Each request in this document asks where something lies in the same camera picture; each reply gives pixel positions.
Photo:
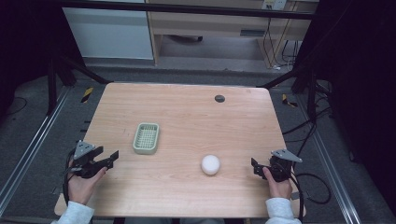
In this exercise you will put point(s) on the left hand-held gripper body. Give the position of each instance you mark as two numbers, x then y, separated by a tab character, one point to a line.
81	150

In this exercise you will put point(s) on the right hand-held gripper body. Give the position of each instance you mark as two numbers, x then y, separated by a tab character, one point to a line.
280	169

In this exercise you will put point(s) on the person's right hand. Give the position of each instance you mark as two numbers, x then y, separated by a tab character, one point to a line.
279	189

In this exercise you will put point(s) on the person's left hand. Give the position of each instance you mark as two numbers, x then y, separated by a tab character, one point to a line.
81	188

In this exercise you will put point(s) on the metal floor rail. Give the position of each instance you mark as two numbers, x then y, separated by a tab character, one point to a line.
334	177
31	149

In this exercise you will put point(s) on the green soap dish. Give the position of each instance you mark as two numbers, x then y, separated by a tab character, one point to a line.
146	138

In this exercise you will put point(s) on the white power strip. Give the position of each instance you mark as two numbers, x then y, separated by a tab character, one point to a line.
274	4

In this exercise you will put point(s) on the white cabinet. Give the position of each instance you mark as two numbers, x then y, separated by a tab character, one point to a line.
109	34

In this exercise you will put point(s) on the black metal frame bar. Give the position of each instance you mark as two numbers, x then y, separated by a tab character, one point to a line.
186	8

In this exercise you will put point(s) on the yellow black floor tape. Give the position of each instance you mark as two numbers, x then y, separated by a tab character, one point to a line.
288	101
87	94

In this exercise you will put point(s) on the black metal stand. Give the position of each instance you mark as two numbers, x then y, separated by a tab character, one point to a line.
59	77
305	84

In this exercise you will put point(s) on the dark round table grommet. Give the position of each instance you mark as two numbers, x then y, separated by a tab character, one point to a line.
219	98

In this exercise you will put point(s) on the white round soap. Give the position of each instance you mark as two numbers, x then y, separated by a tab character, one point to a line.
210	164

